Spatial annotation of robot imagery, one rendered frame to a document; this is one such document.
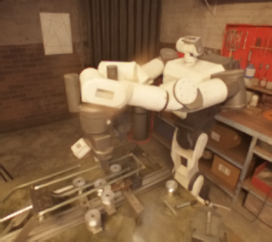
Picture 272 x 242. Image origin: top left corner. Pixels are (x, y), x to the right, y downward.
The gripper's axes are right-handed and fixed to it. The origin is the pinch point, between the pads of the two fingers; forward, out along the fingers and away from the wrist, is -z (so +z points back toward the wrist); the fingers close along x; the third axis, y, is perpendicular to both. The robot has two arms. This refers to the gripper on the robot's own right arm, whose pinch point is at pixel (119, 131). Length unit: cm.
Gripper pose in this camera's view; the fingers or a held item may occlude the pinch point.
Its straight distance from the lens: 72.5
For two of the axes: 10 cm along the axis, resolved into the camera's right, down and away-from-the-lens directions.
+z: 0.0, -9.2, -4.0
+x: 5.1, 3.4, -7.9
